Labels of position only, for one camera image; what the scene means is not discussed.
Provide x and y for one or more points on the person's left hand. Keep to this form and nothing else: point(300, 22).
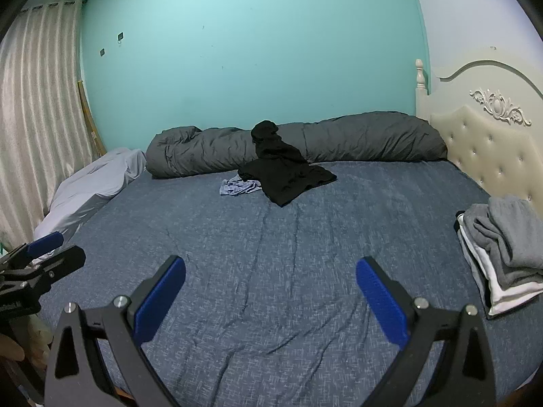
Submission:
point(40, 339)

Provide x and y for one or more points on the blue bedspread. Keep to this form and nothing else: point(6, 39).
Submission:
point(271, 271)

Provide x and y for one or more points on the black white-trimmed folded garment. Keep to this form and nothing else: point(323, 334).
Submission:
point(459, 216)

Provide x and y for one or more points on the light purple striped garment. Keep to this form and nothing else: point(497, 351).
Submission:
point(237, 187)

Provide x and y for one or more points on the light grey sheet bundle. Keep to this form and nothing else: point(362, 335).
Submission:
point(85, 186)

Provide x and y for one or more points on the dark grey folded garment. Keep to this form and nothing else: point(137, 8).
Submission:
point(517, 224)

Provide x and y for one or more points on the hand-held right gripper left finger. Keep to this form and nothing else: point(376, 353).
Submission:
point(163, 296)

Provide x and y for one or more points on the wooden frame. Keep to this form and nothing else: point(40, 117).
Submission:
point(91, 123)

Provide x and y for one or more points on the cream tufted bed headboard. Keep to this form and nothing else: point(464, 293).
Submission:
point(488, 152)

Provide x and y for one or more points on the grey rolled duvet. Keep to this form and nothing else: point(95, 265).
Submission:
point(360, 140)

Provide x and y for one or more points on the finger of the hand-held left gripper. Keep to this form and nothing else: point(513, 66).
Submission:
point(44, 242)
point(63, 263)

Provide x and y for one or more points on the beige striped curtain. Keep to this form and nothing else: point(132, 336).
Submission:
point(38, 114)

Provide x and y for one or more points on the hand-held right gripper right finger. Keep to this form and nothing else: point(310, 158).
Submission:
point(379, 301)

